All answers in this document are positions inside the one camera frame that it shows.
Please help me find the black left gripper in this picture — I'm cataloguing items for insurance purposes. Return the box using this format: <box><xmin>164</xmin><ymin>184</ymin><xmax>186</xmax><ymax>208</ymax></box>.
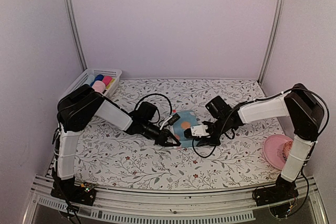
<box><xmin>141</xmin><ymin>120</ymin><xmax>181</xmax><ymax>146</ymax></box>

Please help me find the light blue towel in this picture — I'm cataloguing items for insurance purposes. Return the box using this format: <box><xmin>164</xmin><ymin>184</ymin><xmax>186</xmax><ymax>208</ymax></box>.
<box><xmin>85</xmin><ymin>75</ymin><xmax>95</xmax><ymax>86</ymax></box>
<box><xmin>171</xmin><ymin>110</ymin><xmax>200</xmax><ymax>148</ymax></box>

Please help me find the white plastic basket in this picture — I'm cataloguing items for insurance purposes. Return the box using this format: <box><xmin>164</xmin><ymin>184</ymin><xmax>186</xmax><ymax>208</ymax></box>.
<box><xmin>61</xmin><ymin>69</ymin><xmax>122</xmax><ymax>98</ymax></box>

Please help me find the pink towel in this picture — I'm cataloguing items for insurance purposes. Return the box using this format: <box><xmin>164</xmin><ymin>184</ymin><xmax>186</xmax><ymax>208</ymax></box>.
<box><xmin>92</xmin><ymin>80</ymin><xmax>106</xmax><ymax>93</ymax></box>
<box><xmin>102</xmin><ymin>76</ymin><xmax>113</xmax><ymax>86</ymax></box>

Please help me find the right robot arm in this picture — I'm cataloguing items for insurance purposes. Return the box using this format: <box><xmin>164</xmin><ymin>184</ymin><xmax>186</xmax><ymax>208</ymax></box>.
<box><xmin>191</xmin><ymin>83</ymin><xmax>330</xmax><ymax>201</ymax></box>

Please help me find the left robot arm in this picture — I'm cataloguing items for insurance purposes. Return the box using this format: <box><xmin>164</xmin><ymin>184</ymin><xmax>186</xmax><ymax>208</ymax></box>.
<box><xmin>53</xmin><ymin>84</ymin><xmax>181</xmax><ymax>200</ymax></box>

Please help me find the pink plate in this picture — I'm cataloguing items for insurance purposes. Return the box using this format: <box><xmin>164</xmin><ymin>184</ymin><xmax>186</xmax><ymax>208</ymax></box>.
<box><xmin>263</xmin><ymin>134</ymin><xmax>293</xmax><ymax>170</ymax></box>

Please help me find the floral tablecloth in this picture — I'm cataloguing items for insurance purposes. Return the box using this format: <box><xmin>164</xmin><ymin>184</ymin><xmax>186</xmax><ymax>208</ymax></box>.
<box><xmin>74</xmin><ymin>79</ymin><xmax>282</xmax><ymax>190</ymax></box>

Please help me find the red patterned bowl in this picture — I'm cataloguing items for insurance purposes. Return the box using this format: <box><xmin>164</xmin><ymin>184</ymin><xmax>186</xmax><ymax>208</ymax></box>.
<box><xmin>282</xmin><ymin>141</ymin><xmax>293</xmax><ymax>161</ymax></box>

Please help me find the yellow rolled towel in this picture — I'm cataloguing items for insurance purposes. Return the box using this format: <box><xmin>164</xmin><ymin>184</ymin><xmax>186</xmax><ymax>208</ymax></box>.
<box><xmin>106</xmin><ymin>78</ymin><xmax>115</xmax><ymax>89</ymax></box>

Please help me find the pink rolled towel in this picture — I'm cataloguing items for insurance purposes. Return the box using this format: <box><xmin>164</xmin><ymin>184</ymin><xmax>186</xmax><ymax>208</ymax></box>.
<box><xmin>102</xmin><ymin>76</ymin><xmax>113</xmax><ymax>86</ymax></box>

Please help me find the dark blue rolled towel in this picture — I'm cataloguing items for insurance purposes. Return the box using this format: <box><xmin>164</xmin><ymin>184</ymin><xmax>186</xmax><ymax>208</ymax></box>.
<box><xmin>94</xmin><ymin>74</ymin><xmax>104</xmax><ymax>82</ymax></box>

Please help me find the light blue rolled towel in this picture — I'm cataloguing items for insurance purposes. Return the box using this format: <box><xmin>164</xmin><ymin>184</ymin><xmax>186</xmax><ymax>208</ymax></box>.
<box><xmin>85</xmin><ymin>75</ymin><xmax>95</xmax><ymax>86</ymax></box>

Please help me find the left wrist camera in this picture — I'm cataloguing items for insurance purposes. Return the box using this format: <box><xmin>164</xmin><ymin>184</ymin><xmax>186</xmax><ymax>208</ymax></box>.
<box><xmin>160</xmin><ymin>113</ymin><xmax>181</xmax><ymax>130</ymax></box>

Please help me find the left black cable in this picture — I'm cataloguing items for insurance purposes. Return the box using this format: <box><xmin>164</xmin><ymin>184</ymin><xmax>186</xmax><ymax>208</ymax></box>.
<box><xmin>135</xmin><ymin>93</ymin><xmax>173</xmax><ymax>120</ymax></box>

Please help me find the front aluminium rail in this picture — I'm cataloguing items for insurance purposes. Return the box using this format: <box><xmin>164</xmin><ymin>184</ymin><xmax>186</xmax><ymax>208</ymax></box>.
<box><xmin>23</xmin><ymin>176</ymin><xmax>331</xmax><ymax>223</ymax></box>

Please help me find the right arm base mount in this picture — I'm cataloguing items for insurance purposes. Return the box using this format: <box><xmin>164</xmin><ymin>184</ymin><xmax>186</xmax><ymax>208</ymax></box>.
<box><xmin>252</xmin><ymin>183</ymin><xmax>299</xmax><ymax>206</ymax></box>

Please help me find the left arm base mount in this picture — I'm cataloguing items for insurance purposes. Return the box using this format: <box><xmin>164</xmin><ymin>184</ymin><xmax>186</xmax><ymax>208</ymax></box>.
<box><xmin>50</xmin><ymin>177</ymin><xmax>97</xmax><ymax>206</ymax></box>

